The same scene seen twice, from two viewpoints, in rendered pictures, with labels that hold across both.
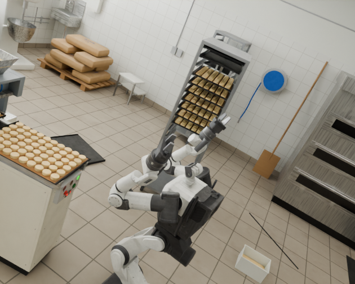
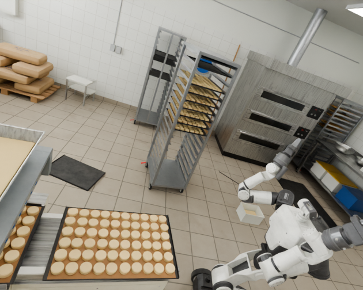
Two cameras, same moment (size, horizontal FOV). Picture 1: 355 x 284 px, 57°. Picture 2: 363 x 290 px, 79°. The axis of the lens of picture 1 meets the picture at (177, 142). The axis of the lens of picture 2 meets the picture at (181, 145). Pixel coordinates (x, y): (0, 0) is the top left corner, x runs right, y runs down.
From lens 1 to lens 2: 1.50 m
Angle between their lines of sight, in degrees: 25
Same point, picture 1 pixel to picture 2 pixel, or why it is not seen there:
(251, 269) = (252, 219)
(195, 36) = (130, 32)
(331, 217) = (261, 155)
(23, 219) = not seen: outside the picture
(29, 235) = not seen: outside the picture
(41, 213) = not seen: outside the picture
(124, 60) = (62, 63)
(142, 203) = (301, 271)
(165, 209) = (324, 268)
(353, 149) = (274, 109)
